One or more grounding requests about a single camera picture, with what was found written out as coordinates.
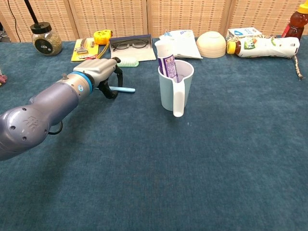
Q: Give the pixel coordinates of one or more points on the eyeglasses on grey case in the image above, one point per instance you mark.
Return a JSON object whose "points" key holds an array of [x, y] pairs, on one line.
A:
{"points": [[144, 54]]}

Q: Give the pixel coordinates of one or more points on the white drink bottle yellow cap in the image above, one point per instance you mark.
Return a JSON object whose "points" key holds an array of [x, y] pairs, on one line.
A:
{"points": [[264, 47]]}

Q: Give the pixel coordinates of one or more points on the mint green hairbrush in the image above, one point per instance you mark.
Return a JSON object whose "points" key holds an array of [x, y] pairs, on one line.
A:
{"points": [[131, 63]]}

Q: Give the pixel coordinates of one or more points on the black round eyeglasses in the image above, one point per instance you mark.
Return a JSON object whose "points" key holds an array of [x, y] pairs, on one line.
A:
{"points": [[142, 44]]}

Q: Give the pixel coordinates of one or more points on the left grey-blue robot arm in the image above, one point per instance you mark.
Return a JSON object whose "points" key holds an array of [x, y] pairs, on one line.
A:
{"points": [[36, 115]]}

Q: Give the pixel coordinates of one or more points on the white plastic bag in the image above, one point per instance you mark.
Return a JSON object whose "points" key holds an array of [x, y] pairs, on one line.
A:
{"points": [[185, 45]]}

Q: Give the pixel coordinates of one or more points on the yellow tape measure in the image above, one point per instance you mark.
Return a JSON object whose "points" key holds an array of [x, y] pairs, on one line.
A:
{"points": [[102, 37]]}

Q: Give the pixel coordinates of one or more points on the beige upturned bowl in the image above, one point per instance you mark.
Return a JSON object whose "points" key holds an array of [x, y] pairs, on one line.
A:
{"points": [[211, 45]]}

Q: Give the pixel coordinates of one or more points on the navy glasses case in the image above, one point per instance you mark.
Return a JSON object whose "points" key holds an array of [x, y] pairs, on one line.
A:
{"points": [[130, 37]]}

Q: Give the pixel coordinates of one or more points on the glass jar black lid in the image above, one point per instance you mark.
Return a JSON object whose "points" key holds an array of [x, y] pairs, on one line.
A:
{"points": [[47, 43]]}

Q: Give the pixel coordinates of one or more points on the woven bamboo folding screen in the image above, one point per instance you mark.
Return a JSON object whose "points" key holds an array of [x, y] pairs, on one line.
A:
{"points": [[187, 16]]}

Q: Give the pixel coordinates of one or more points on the light blue toothbrush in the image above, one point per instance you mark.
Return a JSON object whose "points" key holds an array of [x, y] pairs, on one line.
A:
{"points": [[127, 90]]}

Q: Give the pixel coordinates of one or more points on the razor on yellow card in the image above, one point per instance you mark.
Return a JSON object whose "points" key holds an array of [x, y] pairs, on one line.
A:
{"points": [[81, 51]]}

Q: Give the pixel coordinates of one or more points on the teal blue table mat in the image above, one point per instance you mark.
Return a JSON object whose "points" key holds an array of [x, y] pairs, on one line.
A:
{"points": [[192, 156]]}

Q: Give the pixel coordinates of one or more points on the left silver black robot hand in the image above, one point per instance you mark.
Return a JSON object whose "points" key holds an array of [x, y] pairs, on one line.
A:
{"points": [[98, 68]]}

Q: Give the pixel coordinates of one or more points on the purple toothpaste tube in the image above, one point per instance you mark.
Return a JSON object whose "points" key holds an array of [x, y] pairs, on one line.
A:
{"points": [[166, 62]]}

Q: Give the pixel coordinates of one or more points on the black stand pole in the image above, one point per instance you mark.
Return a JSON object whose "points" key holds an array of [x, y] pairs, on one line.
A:
{"points": [[31, 12]]}

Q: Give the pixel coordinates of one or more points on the white blue milk carton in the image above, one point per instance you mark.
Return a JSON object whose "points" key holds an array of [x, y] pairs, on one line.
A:
{"points": [[245, 32]]}

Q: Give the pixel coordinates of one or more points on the honey bottle yellow cap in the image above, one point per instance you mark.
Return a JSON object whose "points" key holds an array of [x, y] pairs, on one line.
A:
{"points": [[297, 24]]}

